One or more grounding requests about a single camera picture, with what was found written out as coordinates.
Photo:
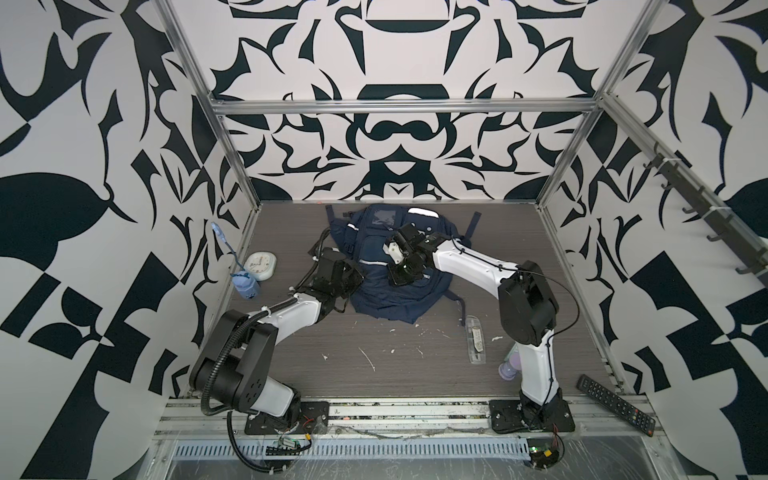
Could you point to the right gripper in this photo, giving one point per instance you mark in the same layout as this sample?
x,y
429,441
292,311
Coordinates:
x,y
396,277

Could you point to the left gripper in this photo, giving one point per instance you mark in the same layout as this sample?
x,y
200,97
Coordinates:
x,y
351,268

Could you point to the navy blue student backpack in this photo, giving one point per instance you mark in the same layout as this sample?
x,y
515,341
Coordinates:
x,y
360,235

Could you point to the clear plastic pen box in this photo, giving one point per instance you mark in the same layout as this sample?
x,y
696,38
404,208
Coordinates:
x,y
475,340

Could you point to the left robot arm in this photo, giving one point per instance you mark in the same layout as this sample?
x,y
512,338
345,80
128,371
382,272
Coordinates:
x,y
232,372

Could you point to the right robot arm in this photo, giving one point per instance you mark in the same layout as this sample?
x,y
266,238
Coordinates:
x,y
527,307

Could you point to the white round alarm clock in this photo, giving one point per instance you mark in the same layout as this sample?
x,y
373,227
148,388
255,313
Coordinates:
x,y
261,265

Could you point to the small green circuit board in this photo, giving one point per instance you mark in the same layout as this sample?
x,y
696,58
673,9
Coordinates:
x,y
543,456

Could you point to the black remote control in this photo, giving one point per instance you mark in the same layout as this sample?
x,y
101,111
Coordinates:
x,y
615,404

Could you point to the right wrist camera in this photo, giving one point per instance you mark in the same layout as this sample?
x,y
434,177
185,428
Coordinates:
x,y
396,250

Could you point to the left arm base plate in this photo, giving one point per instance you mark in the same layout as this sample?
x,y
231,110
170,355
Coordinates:
x,y
300,417

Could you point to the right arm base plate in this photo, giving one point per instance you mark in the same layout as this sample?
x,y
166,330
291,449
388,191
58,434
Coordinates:
x,y
513,416

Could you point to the white slotted cable duct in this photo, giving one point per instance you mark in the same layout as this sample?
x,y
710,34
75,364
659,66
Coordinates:
x,y
516,449

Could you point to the wall hook rack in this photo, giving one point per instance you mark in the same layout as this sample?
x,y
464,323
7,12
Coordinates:
x,y
704,204

